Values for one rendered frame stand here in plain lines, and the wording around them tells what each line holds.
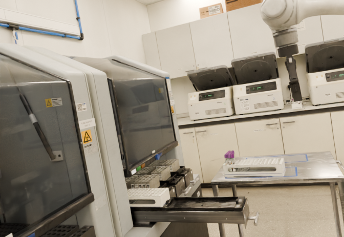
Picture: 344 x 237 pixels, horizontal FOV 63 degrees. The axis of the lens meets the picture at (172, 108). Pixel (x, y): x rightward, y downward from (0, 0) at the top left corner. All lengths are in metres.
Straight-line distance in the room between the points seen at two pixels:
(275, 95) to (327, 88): 0.53
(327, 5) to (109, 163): 0.97
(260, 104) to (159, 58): 1.56
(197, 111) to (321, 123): 1.40
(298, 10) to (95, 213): 0.99
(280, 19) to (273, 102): 2.48
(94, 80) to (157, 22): 3.39
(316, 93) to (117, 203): 2.66
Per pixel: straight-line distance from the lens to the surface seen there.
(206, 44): 3.86
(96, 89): 1.19
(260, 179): 1.47
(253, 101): 3.46
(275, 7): 1.00
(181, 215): 1.27
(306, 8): 1.06
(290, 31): 1.19
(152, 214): 1.33
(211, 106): 3.54
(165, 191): 1.35
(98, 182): 1.16
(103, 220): 1.19
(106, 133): 1.21
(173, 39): 4.01
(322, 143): 3.52
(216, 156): 3.65
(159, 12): 4.53
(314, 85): 3.44
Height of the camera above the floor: 1.30
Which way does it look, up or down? 3 degrees down
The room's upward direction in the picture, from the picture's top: 10 degrees counter-clockwise
